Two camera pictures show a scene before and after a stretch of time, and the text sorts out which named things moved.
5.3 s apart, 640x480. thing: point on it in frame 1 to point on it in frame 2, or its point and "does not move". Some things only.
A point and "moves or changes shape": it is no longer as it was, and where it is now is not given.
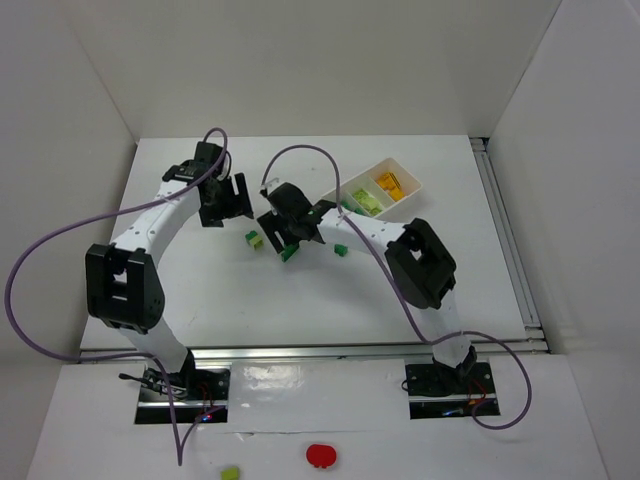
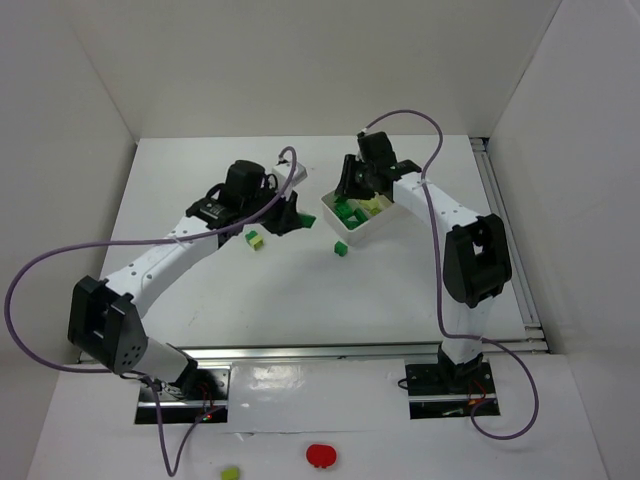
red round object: (321, 455) does not move
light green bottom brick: (257, 242) does not move
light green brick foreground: (229, 474) does not move
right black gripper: (279, 230) to (347, 177)
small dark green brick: (340, 249) does not move
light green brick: (361, 195) moves or changes shape
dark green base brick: (288, 251) moves or changes shape
